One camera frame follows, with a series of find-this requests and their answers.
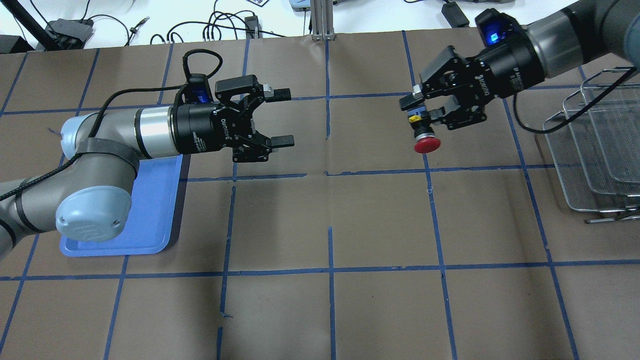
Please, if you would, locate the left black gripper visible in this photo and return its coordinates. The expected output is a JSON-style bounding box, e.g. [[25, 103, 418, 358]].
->
[[170, 75, 295, 163]]

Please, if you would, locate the wire mesh shelf rack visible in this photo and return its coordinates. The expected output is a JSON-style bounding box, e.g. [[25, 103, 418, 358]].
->
[[542, 66, 639, 224]]

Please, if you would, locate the red emergency stop button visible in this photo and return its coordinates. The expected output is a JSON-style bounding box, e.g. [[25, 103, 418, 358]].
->
[[398, 95, 441, 154]]

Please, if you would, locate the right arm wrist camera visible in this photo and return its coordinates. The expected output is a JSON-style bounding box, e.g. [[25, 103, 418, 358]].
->
[[474, 7, 521, 47]]

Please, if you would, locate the black monitor stand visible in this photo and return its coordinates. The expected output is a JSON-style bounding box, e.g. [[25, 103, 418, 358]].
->
[[1, 0, 62, 51]]

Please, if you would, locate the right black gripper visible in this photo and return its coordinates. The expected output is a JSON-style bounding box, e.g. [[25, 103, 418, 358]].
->
[[413, 25, 545, 131]]

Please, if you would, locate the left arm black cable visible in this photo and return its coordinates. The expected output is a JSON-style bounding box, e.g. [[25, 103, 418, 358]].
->
[[512, 65, 640, 135]]

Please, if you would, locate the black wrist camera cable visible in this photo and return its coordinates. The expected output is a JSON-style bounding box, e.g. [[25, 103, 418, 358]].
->
[[0, 49, 223, 203]]

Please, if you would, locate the blue plastic tray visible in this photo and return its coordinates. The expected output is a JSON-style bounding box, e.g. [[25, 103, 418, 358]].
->
[[59, 155, 183, 257]]

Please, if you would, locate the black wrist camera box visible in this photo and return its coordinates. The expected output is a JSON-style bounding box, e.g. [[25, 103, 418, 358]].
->
[[183, 73, 213, 104]]

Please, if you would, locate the grey usb hub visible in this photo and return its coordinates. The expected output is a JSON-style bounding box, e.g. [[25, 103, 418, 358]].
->
[[45, 18, 94, 50]]

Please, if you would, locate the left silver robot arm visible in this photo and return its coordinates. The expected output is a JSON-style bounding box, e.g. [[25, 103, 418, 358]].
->
[[0, 48, 295, 257]]

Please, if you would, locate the black power adapter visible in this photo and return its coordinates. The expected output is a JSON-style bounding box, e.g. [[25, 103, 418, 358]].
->
[[440, 0, 470, 28]]

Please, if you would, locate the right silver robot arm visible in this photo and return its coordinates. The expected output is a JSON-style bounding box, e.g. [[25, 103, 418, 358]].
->
[[420, 0, 639, 130]]

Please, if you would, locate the aluminium frame post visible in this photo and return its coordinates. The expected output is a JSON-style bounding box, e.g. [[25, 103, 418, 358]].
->
[[310, 0, 336, 42]]

